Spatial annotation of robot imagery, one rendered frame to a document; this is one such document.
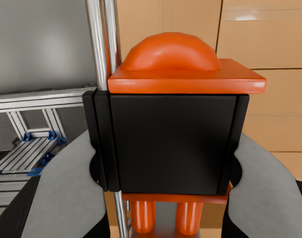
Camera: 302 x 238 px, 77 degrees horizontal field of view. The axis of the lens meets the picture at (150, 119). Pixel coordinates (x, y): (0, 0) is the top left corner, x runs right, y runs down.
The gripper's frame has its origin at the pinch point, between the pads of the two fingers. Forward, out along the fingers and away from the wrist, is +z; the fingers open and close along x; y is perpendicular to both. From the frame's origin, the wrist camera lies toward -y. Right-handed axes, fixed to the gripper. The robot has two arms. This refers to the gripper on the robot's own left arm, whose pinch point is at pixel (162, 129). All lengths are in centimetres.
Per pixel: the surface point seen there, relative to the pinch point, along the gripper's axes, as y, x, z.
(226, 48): 4, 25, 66
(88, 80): 32, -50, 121
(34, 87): 37, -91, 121
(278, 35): -1, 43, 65
